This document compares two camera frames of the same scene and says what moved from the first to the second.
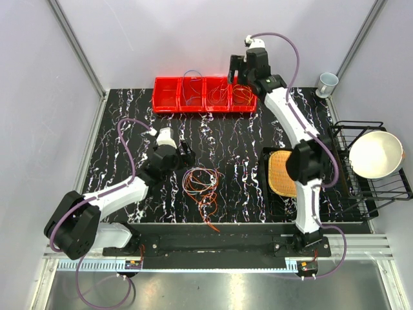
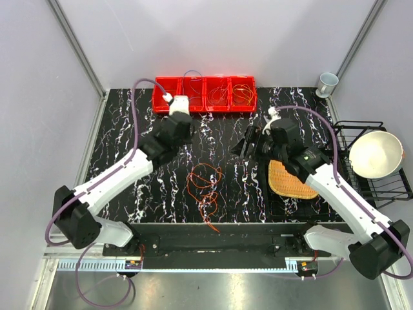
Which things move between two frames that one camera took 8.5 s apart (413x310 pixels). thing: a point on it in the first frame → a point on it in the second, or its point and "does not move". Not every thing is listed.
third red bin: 217,94 does not move
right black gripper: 236,64 → 255,139
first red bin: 166,95 does not move
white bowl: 375,154 does not move
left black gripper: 186,160 → 188,137
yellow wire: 243,92 does not move
